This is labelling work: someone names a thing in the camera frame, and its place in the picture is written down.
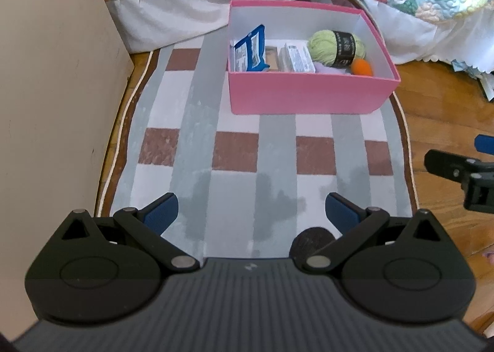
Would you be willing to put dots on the blue wipes packet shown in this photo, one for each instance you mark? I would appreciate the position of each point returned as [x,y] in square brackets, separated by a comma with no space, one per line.
[248,54]

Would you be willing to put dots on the pink cardboard box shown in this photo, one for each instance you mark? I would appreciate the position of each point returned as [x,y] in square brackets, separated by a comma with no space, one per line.
[276,93]

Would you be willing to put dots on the white bed skirt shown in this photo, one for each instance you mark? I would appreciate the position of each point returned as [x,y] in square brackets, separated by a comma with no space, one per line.
[146,25]

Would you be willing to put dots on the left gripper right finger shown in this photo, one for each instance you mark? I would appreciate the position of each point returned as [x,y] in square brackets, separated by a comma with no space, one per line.
[356,225]

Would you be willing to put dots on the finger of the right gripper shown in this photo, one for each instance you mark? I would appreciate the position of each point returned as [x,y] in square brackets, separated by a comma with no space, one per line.
[454,167]
[484,144]

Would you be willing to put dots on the white small carton box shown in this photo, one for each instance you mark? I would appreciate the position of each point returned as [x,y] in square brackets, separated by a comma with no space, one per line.
[294,57]

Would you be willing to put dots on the green yarn ball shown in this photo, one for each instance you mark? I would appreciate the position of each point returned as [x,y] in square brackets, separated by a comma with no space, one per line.
[335,48]

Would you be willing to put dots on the gold capped foundation bottle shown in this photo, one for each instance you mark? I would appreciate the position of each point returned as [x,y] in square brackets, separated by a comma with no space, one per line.
[272,59]

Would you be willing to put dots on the checkered oval rug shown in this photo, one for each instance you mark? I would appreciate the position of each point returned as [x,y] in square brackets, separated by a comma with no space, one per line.
[247,184]

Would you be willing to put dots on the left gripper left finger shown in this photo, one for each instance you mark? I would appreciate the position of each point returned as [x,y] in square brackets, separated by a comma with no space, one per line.
[145,226]

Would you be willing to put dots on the purple fluffy cloth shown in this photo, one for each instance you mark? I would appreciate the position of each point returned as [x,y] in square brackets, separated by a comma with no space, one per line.
[327,70]

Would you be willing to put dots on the crumpled papers under bed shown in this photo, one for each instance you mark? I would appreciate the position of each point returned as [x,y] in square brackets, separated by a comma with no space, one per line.
[486,80]

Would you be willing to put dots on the orange makeup sponge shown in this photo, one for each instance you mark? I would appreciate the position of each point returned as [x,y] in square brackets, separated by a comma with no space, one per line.
[361,67]

